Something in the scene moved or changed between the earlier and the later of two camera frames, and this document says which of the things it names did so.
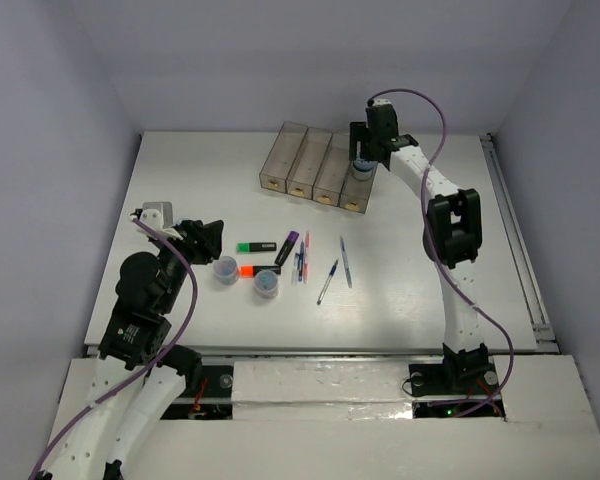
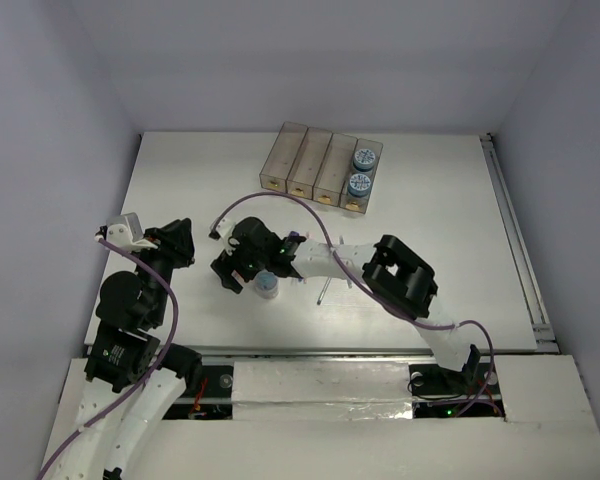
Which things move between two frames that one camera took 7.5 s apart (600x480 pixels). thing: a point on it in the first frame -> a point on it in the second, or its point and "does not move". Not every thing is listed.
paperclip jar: x=266 y=283 does not move
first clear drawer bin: x=277 y=167 does not move
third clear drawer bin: x=332 y=171 does not move
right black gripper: x=360 y=131 -> x=227 y=262
